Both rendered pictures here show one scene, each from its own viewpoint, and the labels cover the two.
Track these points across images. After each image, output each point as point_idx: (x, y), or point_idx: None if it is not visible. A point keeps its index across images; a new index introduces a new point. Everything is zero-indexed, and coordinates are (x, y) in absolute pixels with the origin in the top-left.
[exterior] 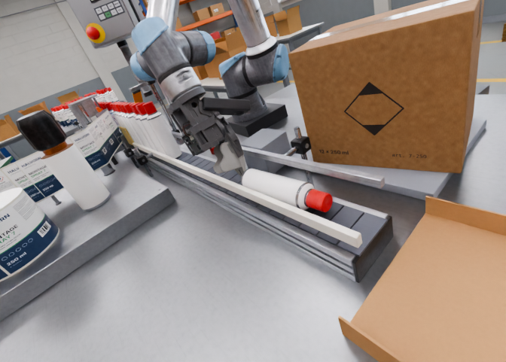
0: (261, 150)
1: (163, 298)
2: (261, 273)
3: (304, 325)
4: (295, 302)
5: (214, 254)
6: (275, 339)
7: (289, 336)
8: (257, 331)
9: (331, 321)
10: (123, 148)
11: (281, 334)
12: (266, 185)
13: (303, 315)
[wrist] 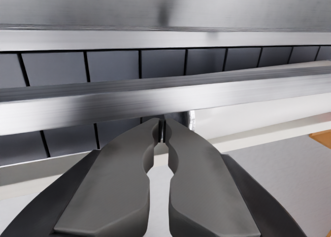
0: (270, 83)
1: (163, 231)
2: (236, 152)
3: (286, 150)
4: (276, 146)
5: (165, 182)
6: (271, 169)
7: (279, 161)
8: (259, 176)
9: (301, 136)
10: None
11: (274, 165)
12: (267, 125)
13: (283, 147)
